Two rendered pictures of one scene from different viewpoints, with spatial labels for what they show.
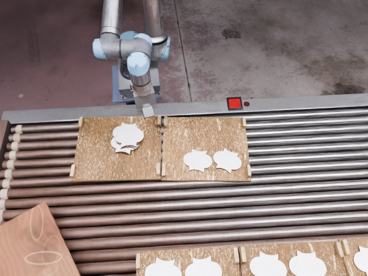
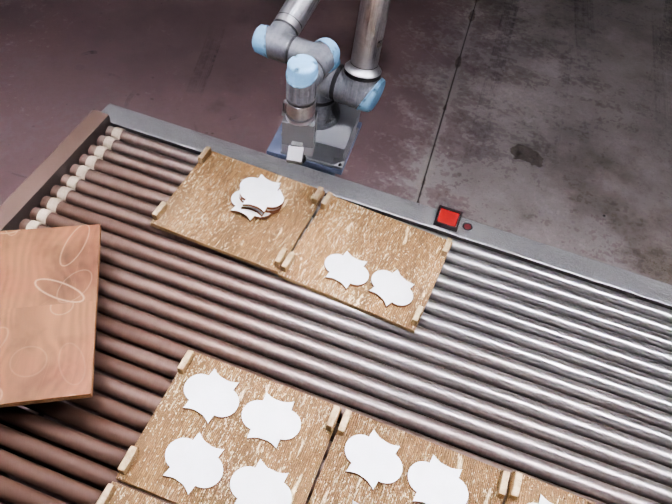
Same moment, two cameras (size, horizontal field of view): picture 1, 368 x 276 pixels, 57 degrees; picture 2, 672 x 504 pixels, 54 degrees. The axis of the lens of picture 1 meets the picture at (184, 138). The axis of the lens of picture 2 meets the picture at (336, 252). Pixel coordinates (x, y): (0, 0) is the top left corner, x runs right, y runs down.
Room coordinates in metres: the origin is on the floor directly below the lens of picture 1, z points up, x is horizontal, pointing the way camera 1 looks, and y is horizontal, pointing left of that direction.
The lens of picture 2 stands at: (-0.38, -0.35, 2.42)
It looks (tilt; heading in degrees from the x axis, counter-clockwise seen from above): 51 degrees down; 17
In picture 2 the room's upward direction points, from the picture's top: 9 degrees clockwise
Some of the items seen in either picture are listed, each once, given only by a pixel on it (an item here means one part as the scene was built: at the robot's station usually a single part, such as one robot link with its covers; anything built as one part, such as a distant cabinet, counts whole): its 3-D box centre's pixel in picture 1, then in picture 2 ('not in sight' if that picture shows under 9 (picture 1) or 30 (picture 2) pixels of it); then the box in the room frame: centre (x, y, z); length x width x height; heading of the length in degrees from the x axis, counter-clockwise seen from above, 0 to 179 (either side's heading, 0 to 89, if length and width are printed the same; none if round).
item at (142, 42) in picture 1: (137, 49); (313, 58); (0.95, 0.18, 1.42); 0.11 x 0.11 x 0.08; 88
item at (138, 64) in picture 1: (139, 68); (302, 80); (0.85, 0.16, 1.42); 0.09 x 0.08 x 0.11; 178
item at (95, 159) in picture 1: (119, 147); (240, 207); (0.80, 0.32, 0.93); 0.41 x 0.35 x 0.02; 91
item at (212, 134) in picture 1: (205, 147); (368, 258); (0.80, -0.10, 0.93); 0.41 x 0.35 x 0.02; 90
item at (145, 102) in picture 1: (144, 99); (297, 135); (0.83, 0.16, 1.26); 0.12 x 0.09 x 0.16; 16
